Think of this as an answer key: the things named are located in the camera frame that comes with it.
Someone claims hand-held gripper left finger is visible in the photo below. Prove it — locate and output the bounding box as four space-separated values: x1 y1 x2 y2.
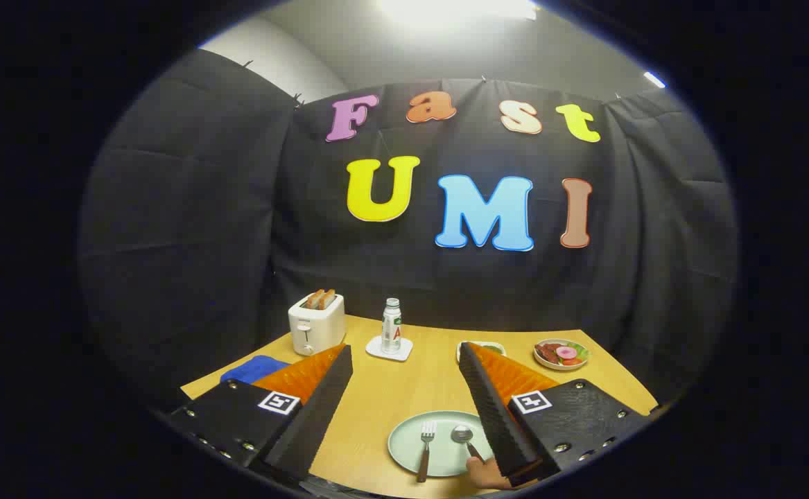
168 344 354 484

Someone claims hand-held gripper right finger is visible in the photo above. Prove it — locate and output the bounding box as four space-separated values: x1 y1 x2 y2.
458 341 651 488

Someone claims spoon with brown handle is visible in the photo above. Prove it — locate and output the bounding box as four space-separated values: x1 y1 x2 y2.
450 425 486 464

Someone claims fork with brown handle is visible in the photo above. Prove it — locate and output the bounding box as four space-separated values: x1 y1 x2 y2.
416 420 437 483

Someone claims white divided bean dish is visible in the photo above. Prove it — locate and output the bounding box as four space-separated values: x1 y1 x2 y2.
456 340 507 365

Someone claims blue folded cloth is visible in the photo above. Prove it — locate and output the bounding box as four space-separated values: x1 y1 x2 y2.
220 355 290 386

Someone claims white toaster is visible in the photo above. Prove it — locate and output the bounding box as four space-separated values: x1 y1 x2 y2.
288 292 346 357

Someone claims white plate of food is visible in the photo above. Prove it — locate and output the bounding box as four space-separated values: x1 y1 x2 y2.
533 338 591 371

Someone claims pale green plate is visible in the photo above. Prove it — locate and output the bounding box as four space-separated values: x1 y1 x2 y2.
388 410 495 478

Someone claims white square coaster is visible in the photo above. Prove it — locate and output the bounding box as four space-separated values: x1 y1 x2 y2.
365 335 414 362

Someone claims clear water bottle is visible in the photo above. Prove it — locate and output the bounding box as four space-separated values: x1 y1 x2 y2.
381 298 403 356

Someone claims black backdrop cloth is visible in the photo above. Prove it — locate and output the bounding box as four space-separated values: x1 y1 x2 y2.
78 49 741 410

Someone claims ceiling light panel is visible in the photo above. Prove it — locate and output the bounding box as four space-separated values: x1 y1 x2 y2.
376 0 540 25

